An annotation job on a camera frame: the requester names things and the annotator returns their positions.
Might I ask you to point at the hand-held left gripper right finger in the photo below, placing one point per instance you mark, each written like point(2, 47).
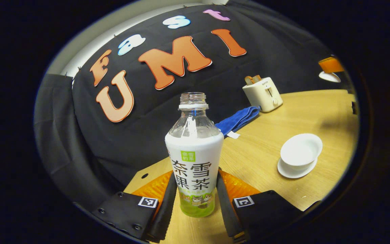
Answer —
point(225, 210)

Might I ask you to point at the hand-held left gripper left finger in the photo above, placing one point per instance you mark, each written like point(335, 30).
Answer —
point(168, 210)

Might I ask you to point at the water bottle white green label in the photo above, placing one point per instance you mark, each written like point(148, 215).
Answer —
point(195, 159)

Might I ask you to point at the toasted bread slice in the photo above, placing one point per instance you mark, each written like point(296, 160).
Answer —
point(248, 80)
point(257, 78)

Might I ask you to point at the white teacup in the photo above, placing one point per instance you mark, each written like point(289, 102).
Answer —
point(300, 149)

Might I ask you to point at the white toaster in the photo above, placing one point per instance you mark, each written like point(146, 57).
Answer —
point(264, 96)

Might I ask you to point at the blue towel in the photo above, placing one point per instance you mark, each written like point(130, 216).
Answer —
point(239, 118)

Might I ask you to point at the white saucer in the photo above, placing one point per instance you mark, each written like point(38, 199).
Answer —
point(295, 173)

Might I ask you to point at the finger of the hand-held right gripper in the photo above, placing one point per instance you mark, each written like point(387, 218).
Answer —
point(331, 65)

